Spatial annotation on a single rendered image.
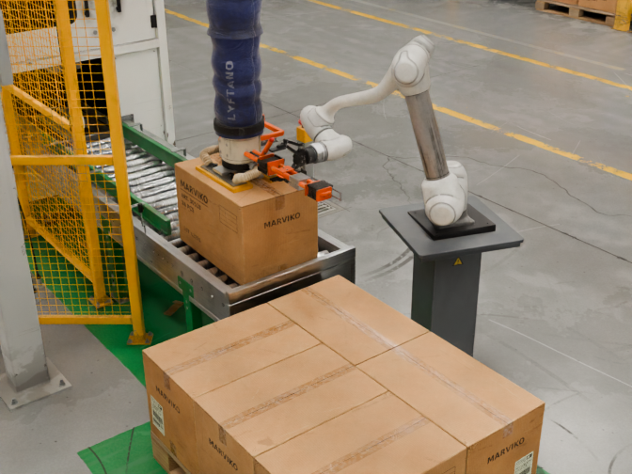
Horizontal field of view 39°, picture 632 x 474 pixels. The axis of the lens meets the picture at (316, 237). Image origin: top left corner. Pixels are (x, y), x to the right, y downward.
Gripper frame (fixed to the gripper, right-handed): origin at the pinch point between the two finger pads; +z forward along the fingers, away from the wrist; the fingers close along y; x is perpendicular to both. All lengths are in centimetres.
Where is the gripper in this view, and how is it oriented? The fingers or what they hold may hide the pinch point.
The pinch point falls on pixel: (273, 165)
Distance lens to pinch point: 383.9
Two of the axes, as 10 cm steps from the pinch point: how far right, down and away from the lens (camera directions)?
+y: 0.1, 8.9, 4.5
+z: -8.1, 2.7, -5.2
